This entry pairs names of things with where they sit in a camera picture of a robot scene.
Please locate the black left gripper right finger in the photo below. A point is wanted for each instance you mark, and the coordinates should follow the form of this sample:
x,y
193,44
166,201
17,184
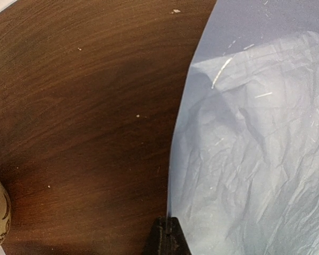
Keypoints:
x,y
176,241

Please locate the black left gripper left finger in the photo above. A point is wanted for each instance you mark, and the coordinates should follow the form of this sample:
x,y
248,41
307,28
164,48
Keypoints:
x,y
156,241

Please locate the blue wrapping paper sheet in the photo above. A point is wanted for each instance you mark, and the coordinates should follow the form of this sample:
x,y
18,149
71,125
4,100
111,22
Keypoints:
x,y
244,165

